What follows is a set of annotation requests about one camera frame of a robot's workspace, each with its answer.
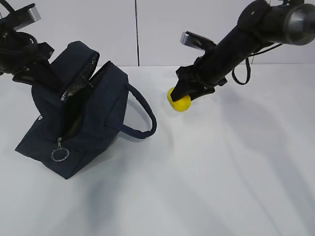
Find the yellow lemon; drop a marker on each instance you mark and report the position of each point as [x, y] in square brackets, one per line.
[181, 105]

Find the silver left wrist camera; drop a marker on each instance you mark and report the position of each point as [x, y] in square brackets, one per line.
[20, 18]

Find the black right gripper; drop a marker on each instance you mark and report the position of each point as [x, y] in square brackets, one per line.
[200, 78]

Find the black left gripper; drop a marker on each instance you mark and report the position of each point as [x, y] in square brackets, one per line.
[30, 64]

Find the navy blue lunch bag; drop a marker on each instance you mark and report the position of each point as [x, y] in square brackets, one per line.
[82, 120]

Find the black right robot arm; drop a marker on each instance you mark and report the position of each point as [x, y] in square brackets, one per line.
[260, 28]

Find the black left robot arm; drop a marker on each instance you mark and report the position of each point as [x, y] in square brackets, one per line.
[15, 41]

